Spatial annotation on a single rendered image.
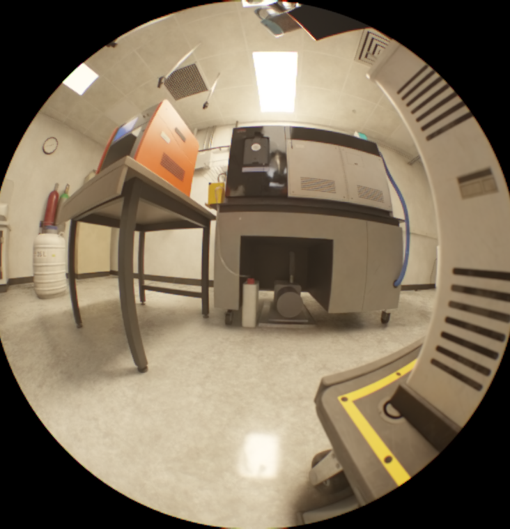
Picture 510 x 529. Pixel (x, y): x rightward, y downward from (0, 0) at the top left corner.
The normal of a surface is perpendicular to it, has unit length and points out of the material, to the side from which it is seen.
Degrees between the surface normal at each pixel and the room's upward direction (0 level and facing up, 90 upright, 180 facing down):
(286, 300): 90
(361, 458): 0
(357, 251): 90
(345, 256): 90
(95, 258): 90
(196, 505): 0
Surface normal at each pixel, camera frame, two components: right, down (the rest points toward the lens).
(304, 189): -0.11, 0.04
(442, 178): -1.00, -0.03
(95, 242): 0.99, 0.04
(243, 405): 0.04, -1.00
